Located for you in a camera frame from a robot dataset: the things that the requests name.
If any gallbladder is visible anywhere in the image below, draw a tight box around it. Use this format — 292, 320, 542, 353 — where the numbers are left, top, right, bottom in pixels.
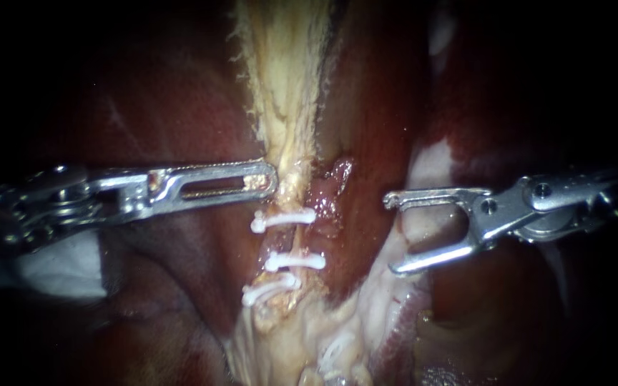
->
229, 0, 338, 211

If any left arm instrument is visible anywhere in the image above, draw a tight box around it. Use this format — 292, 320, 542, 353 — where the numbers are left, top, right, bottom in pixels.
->
0, 164, 153, 254

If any white clip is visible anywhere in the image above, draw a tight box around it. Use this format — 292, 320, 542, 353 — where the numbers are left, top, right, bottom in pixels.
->
317, 331, 359, 379
240, 272, 303, 309
249, 207, 318, 234
263, 251, 327, 273

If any pale fatty tissue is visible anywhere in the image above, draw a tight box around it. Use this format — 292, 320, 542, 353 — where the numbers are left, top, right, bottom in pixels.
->
403, 138, 474, 253
225, 227, 433, 386

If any dark red liver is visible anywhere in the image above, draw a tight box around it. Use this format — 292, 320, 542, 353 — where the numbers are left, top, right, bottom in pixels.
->
0, 0, 610, 386

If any left arm instrument jaw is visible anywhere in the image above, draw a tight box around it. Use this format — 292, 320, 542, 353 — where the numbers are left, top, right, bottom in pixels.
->
147, 159, 280, 217

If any right arm instrument jaw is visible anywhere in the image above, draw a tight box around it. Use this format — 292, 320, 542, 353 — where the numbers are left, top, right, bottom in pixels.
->
383, 187, 494, 211
388, 240, 496, 277

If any right arm instrument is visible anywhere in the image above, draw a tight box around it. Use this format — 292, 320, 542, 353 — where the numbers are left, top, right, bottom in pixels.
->
466, 167, 618, 252

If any white cloth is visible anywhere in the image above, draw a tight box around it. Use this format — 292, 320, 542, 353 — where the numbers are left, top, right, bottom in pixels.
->
14, 229, 110, 300

